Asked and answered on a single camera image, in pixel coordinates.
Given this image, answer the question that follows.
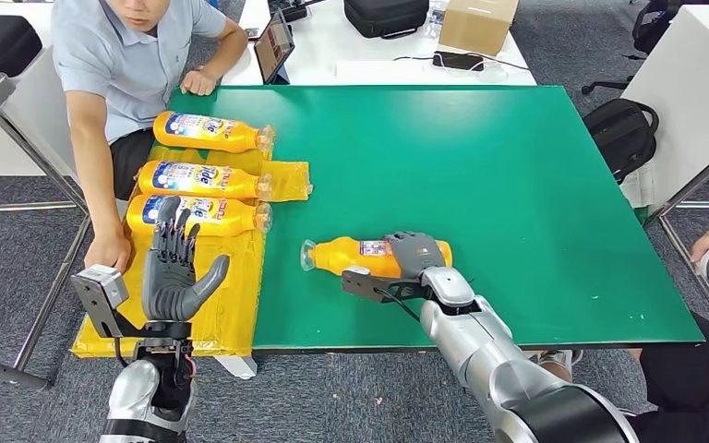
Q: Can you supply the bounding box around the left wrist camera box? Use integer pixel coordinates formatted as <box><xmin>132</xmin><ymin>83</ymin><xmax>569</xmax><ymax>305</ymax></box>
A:
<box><xmin>71</xmin><ymin>264</ymin><xmax>130</xmax><ymax>339</ymax></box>

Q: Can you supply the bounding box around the clear plastic water bottle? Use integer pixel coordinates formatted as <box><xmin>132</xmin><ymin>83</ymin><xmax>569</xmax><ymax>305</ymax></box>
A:
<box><xmin>423</xmin><ymin>0</ymin><xmax>448</xmax><ymax>38</ymax></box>

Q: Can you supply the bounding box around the black backpack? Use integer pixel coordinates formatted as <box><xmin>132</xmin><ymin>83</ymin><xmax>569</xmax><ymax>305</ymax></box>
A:
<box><xmin>582</xmin><ymin>99</ymin><xmax>660</xmax><ymax>186</ymax></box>

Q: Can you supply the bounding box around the brown cardboard box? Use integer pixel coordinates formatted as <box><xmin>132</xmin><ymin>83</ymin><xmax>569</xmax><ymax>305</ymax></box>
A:
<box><xmin>438</xmin><ymin>0</ymin><xmax>520</xmax><ymax>57</ymax></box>

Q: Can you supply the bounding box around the person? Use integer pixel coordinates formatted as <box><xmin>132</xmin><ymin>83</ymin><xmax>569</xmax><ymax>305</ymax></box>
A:
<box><xmin>51</xmin><ymin>0</ymin><xmax>249</xmax><ymax>274</ymax></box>
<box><xmin>537</xmin><ymin>311</ymin><xmax>709</xmax><ymax>443</ymax></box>

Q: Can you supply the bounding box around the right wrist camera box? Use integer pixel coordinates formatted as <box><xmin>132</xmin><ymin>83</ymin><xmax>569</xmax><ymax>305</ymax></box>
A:
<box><xmin>341</xmin><ymin>266</ymin><xmax>429</xmax><ymax>305</ymax></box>

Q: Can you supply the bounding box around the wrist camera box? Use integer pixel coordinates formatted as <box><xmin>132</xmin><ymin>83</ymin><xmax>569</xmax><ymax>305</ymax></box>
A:
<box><xmin>71</xmin><ymin>264</ymin><xmax>130</xmax><ymax>339</ymax></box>
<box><xmin>341</xmin><ymin>266</ymin><xmax>429</xmax><ymax>305</ymax></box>

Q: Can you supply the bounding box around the orange detergent bottle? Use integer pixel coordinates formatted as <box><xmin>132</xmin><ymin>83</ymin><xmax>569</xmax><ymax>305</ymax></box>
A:
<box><xmin>152</xmin><ymin>111</ymin><xmax>275</xmax><ymax>154</ymax></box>
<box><xmin>299</xmin><ymin>236</ymin><xmax>453</xmax><ymax>280</ymax></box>
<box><xmin>126</xmin><ymin>194</ymin><xmax>274</xmax><ymax>238</ymax></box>
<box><xmin>137</xmin><ymin>161</ymin><xmax>273</xmax><ymax>202</ymax></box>

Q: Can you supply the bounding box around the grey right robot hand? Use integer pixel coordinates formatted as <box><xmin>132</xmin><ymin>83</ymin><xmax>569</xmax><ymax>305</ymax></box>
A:
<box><xmin>385</xmin><ymin>231</ymin><xmax>448</xmax><ymax>283</ymax></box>

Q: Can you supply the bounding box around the yellow taped cardboard board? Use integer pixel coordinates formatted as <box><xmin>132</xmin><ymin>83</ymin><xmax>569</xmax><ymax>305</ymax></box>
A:
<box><xmin>70</xmin><ymin>143</ymin><xmax>314</xmax><ymax>360</ymax></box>

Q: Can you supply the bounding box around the thin white cable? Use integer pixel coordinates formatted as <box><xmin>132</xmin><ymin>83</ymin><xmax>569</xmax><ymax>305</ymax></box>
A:
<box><xmin>392</xmin><ymin>53</ymin><xmax>532</xmax><ymax>73</ymax></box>

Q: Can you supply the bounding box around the black tablet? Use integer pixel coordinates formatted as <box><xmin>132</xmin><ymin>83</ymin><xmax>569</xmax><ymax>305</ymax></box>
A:
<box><xmin>252</xmin><ymin>6</ymin><xmax>296</xmax><ymax>85</ymax></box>

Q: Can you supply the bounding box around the white table foot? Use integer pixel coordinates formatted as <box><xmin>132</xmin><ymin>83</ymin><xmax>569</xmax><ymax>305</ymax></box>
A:
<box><xmin>215</xmin><ymin>354</ymin><xmax>259</xmax><ymax>380</ymax></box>

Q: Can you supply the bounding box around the stack of papers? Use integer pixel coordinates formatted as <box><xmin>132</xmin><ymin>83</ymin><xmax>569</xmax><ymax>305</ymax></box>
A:
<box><xmin>620</xmin><ymin>166</ymin><xmax>660</xmax><ymax>213</ymax></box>

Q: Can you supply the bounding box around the black phone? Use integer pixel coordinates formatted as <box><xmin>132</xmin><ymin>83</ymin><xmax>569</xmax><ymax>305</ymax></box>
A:
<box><xmin>432</xmin><ymin>50</ymin><xmax>486</xmax><ymax>72</ymax></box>

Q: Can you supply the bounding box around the white desk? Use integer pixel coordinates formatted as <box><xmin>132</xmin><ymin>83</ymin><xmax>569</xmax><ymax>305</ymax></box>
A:
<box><xmin>620</xmin><ymin>3</ymin><xmax>709</xmax><ymax>343</ymax></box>
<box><xmin>0</xmin><ymin>0</ymin><xmax>130</xmax><ymax>371</ymax></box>
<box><xmin>220</xmin><ymin>0</ymin><xmax>538</xmax><ymax>87</ymax></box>

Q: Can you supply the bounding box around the black office chair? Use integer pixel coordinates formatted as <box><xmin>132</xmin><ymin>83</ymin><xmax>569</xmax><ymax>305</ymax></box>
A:
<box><xmin>579</xmin><ymin>0</ymin><xmax>686</xmax><ymax>96</ymax></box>

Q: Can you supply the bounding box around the black desktop device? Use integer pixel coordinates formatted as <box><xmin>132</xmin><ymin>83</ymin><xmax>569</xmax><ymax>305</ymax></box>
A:
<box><xmin>267</xmin><ymin>0</ymin><xmax>313</xmax><ymax>20</ymax></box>

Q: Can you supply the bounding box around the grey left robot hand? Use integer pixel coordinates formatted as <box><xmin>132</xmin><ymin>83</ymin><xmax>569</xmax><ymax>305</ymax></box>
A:
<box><xmin>141</xmin><ymin>195</ymin><xmax>232</xmax><ymax>323</ymax></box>

